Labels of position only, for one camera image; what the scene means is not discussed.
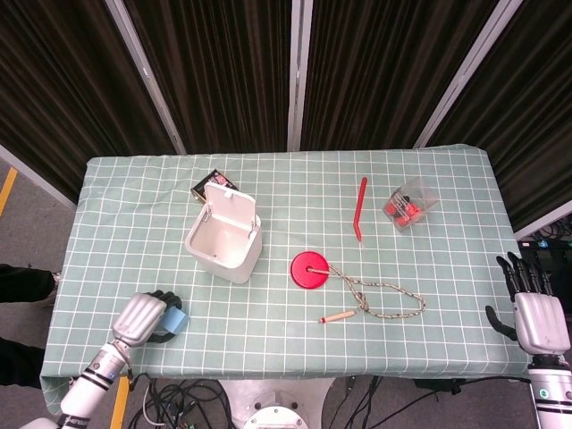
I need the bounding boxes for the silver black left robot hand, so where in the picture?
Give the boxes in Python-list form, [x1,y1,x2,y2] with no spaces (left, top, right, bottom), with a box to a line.
[110,289,184,348]

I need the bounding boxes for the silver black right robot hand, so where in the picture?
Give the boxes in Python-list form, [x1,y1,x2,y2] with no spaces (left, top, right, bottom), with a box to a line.
[485,251,572,357]

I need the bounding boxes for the blue cube block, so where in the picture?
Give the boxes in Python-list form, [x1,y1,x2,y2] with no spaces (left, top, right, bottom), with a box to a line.
[159,306,190,335]

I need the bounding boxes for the pink plastic bin lid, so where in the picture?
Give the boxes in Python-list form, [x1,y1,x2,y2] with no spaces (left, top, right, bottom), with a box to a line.
[201,181,257,232]

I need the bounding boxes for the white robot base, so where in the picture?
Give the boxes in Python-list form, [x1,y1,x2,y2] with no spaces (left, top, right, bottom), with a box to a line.
[218,378,336,429]

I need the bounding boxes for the white lidded bin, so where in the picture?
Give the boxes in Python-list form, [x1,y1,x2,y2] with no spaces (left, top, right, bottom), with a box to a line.
[184,209,264,286]

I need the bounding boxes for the black power adapter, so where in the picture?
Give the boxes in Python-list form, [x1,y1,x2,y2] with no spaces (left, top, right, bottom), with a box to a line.
[413,377,465,398]

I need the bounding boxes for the black clothed person leg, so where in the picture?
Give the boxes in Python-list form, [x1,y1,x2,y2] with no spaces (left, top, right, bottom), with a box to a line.
[0,337,46,389]
[0,263,60,308]

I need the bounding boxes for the green checked tablecloth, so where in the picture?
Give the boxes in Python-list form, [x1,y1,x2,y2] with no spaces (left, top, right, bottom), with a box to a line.
[39,143,535,415]

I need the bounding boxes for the black printed carton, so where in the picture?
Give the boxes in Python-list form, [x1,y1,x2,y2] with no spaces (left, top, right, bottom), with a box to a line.
[190,168,238,205]

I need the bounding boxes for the clear plastic box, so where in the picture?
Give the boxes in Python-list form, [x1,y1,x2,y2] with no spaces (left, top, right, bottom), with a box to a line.
[383,175,440,233]

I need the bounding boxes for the red disc with hole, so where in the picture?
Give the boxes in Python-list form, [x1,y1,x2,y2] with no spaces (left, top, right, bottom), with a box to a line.
[290,250,332,291]

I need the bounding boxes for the dark pleated curtain panel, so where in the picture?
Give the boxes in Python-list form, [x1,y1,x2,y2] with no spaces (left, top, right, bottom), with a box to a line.
[124,0,296,156]
[299,0,500,151]
[0,0,178,202]
[428,0,572,231]

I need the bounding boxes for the wooden peg with red tip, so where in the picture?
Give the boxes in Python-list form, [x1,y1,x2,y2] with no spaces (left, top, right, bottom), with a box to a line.
[318,310,358,325]

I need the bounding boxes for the red bent stick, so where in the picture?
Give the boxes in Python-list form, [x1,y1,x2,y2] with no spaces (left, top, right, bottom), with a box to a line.
[352,177,368,245]

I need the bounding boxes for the black electronics with cables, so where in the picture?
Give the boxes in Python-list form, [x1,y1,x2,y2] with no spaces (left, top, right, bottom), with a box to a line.
[517,223,572,272]

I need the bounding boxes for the black cable bundle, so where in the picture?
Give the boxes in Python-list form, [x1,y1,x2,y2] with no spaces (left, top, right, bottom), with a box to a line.
[341,376,388,429]
[127,374,233,429]

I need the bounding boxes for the grey metal partition rail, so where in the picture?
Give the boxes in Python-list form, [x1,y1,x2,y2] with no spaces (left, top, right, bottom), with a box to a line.
[512,213,572,240]
[0,143,78,211]

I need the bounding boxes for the white cable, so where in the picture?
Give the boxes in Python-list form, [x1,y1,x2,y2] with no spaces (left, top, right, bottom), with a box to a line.
[141,383,169,426]

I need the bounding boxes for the braided beige rope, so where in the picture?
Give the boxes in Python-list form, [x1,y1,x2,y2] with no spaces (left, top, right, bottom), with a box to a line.
[309,263,426,321]

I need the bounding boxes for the grey metal partition post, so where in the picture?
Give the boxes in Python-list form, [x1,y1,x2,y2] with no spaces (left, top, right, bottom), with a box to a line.
[286,0,314,152]
[105,0,188,156]
[413,0,525,149]

